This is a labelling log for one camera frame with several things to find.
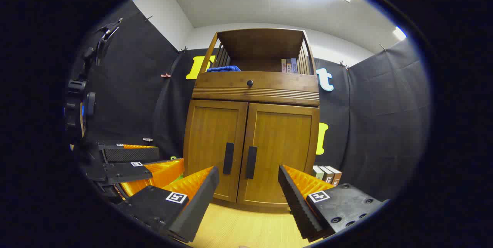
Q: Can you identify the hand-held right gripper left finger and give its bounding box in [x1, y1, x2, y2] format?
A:
[116, 166, 220, 243]

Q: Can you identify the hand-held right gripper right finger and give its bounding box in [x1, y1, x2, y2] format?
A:
[278, 164, 387, 241]

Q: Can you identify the black door handle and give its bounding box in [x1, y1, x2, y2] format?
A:
[246, 146, 258, 179]
[223, 142, 235, 175]

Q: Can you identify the wooden shoe cabinet door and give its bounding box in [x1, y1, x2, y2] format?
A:
[237, 103, 320, 206]
[184, 100, 249, 202]

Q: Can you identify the wooden double-door shoe cabinet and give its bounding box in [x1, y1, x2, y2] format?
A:
[183, 28, 321, 207]

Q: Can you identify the wooden cabinet drawer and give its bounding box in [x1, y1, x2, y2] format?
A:
[192, 72, 320, 107]

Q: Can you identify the green frog plush toy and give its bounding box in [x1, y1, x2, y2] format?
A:
[170, 156, 184, 181]

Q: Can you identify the brown boxed book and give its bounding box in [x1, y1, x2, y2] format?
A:
[326, 166, 342, 187]

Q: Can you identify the black backdrop cloth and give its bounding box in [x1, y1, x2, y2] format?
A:
[67, 0, 431, 202]

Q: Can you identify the blue cloth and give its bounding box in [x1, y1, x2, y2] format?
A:
[206, 65, 241, 73]

